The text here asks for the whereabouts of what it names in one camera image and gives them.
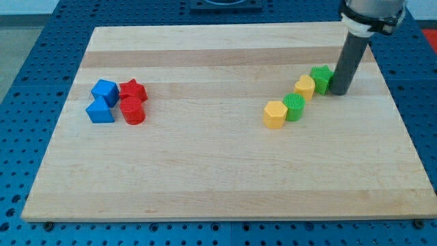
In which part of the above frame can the yellow hexagon block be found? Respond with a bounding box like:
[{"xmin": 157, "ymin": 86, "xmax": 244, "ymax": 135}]
[{"xmin": 263, "ymin": 101, "xmax": 288, "ymax": 129}]

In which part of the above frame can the green cylinder block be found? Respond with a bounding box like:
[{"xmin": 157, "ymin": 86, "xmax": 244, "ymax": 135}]
[{"xmin": 283, "ymin": 93, "xmax": 306, "ymax": 122}]

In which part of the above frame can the yellow heart block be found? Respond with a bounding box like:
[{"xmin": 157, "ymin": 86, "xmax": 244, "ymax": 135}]
[{"xmin": 294, "ymin": 74, "xmax": 315, "ymax": 101}]

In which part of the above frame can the green star block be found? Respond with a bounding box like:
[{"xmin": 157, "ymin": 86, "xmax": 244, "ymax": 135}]
[{"xmin": 310, "ymin": 65, "xmax": 334, "ymax": 95}]

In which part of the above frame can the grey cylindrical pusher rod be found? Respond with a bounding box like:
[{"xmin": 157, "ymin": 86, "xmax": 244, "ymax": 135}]
[{"xmin": 329, "ymin": 32, "xmax": 369, "ymax": 96}]

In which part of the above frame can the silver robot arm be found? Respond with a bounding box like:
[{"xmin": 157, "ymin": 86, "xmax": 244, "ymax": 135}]
[{"xmin": 339, "ymin": 0, "xmax": 406, "ymax": 38}]

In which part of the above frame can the wooden board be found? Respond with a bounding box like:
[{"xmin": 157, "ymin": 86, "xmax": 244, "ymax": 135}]
[{"xmin": 22, "ymin": 22, "xmax": 436, "ymax": 222}]

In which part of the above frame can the red cylinder block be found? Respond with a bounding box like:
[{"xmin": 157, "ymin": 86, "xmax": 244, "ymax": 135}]
[{"xmin": 119, "ymin": 96, "xmax": 146, "ymax": 125}]

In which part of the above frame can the red star block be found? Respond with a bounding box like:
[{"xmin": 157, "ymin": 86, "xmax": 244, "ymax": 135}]
[{"xmin": 119, "ymin": 79, "xmax": 148, "ymax": 102}]

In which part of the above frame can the blue cube block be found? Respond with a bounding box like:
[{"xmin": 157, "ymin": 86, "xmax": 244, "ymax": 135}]
[{"xmin": 91, "ymin": 79, "xmax": 119, "ymax": 108}]

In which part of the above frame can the blue triangle block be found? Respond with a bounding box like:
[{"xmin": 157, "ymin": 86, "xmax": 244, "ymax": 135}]
[{"xmin": 85, "ymin": 96, "xmax": 115, "ymax": 124}]

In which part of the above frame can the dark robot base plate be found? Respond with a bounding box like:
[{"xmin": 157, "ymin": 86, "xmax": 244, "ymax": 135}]
[{"xmin": 188, "ymin": 0, "xmax": 264, "ymax": 12}]

